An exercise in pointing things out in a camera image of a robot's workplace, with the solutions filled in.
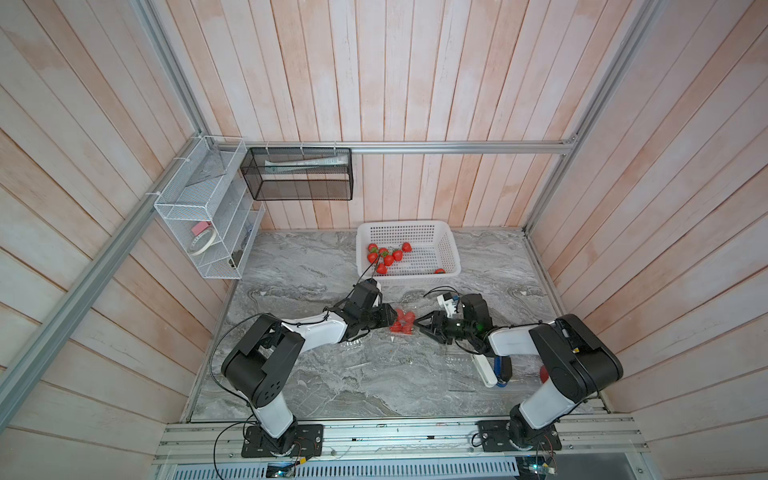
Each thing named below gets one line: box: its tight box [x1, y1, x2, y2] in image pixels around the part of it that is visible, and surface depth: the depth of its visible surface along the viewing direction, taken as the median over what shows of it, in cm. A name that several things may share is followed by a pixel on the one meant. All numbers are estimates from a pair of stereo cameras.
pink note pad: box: [191, 221, 211, 236], surface depth 84 cm
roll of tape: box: [190, 228, 217, 256], surface depth 82 cm
